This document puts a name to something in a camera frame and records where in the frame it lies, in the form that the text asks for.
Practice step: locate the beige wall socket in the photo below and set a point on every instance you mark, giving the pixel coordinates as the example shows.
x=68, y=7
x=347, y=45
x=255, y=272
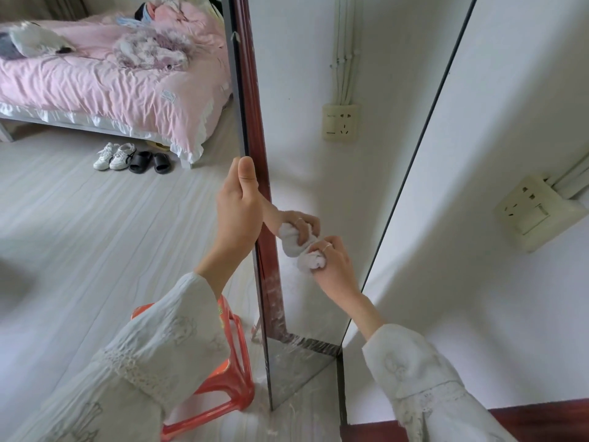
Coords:
x=534, y=211

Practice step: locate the person's right hand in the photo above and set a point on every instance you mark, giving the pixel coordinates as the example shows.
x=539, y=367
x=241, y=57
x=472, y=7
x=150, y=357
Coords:
x=338, y=271

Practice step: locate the dark marble skirting board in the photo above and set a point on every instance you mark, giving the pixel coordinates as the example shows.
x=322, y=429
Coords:
x=341, y=391

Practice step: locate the person's right forearm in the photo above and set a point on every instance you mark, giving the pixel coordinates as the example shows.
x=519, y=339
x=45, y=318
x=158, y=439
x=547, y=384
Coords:
x=414, y=372

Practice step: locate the yellow slippers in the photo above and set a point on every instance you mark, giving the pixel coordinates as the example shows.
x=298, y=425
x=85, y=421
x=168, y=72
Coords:
x=158, y=145

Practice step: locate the white crumpled garment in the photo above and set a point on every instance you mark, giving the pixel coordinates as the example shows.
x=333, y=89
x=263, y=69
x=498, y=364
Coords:
x=39, y=41

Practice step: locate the light blue garment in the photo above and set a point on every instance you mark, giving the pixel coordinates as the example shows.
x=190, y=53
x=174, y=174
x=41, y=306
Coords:
x=131, y=22

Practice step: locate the grey cream striped curtain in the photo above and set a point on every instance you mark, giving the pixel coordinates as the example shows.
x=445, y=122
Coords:
x=41, y=6

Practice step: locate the black-framed mirror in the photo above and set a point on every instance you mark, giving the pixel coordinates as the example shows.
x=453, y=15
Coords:
x=313, y=179

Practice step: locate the black slipper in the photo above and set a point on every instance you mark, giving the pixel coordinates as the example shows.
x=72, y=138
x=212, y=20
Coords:
x=162, y=164
x=140, y=163

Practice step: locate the black garment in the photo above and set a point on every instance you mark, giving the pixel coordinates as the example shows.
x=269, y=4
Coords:
x=139, y=12

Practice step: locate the purple white fuzzy garment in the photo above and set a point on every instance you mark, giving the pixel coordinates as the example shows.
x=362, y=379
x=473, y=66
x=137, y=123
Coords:
x=152, y=50

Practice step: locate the red floral plastic stool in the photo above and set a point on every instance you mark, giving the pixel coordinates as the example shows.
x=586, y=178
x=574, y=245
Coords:
x=241, y=372

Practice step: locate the pink padded jacket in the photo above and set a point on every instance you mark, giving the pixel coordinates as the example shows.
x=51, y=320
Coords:
x=188, y=20

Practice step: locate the white wiping cloth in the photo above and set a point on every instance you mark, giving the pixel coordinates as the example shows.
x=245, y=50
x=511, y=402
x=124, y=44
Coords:
x=312, y=261

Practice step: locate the person's left forearm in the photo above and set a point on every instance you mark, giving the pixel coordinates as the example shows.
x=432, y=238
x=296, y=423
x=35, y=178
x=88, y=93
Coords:
x=161, y=345

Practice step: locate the person's left hand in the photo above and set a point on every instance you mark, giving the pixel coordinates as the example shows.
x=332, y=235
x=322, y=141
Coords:
x=239, y=216

